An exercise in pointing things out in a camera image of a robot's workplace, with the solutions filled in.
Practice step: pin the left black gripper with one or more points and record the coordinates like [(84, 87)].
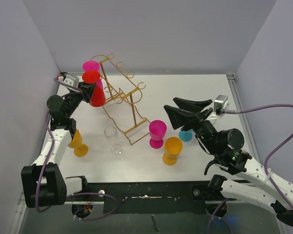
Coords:
[(87, 89)]

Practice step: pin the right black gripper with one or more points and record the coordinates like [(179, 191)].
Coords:
[(188, 119)]

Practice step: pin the red plastic wine glass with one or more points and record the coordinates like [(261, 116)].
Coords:
[(98, 97)]

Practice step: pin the pink plastic wine glass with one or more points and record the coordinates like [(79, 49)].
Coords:
[(157, 131), (92, 65)]

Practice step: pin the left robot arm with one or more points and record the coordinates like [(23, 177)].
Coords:
[(43, 183)]

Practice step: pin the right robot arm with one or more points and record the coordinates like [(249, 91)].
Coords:
[(266, 189)]

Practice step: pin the teal plastic wine glass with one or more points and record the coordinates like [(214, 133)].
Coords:
[(185, 136)]

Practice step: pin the orange plastic wine glass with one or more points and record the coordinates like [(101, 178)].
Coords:
[(80, 149), (173, 147)]

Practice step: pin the clear wine glass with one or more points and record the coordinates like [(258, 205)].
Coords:
[(111, 135)]

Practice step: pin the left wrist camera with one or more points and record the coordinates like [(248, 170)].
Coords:
[(68, 81)]

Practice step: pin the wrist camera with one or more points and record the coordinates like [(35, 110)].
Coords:
[(220, 105), (68, 81)]

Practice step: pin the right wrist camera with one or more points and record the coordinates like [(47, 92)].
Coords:
[(220, 105)]

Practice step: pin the gold wire wine glass rack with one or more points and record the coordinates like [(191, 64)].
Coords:
[(119, 96)]

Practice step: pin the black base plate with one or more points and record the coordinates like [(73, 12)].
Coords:
[(151, 197)]

